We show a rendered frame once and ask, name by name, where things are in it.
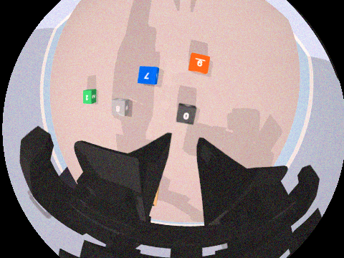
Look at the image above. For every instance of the orange block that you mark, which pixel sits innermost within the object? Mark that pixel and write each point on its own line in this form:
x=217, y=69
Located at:
x=199, y=63

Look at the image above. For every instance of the blue block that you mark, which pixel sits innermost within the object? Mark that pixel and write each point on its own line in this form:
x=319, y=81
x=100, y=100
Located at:
x=148, y=75

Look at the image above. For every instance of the green block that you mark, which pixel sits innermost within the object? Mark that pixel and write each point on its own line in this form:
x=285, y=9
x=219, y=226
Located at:
x=90, y=96

